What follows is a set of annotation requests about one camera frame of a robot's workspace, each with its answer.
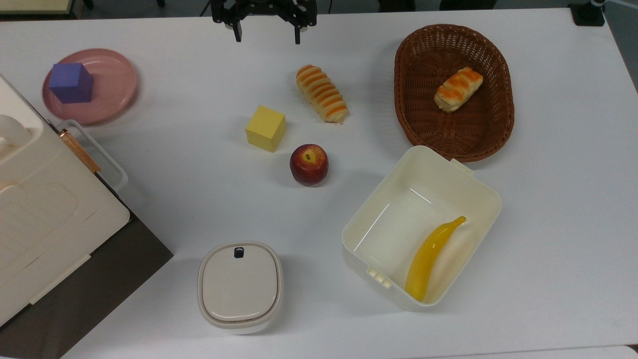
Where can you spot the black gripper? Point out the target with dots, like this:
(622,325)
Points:
(264,9)

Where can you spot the yellow cube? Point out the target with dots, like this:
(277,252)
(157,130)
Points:
(265,128)

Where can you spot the purple cube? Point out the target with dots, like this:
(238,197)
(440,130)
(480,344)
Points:
(71,83)

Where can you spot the long striped bread roll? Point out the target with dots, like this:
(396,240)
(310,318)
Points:
(322,93)

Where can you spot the red apple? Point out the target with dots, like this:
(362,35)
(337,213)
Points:
(309,164)

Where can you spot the pink round plate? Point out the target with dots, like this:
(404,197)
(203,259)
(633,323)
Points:
(107,85)

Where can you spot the short glazed bread bun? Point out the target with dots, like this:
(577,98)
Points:
(458,89)

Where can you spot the copper latch bar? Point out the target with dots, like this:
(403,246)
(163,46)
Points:
(79,150)

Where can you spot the cream open plastic box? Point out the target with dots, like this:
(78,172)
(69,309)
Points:
(398,224)

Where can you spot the brown wicker basket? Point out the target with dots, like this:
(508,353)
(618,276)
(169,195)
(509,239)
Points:
(478,134)

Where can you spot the small beige lidded container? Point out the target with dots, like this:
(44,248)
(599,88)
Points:
(240,284)

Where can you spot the yellow banana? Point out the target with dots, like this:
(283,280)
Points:
(427,259)

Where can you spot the large cream cooler box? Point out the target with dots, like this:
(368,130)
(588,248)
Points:
(45,209)

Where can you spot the dark brown base board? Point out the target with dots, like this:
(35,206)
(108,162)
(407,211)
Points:
(99,284)

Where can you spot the black stand base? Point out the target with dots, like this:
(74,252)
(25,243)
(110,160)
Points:
(588,14)

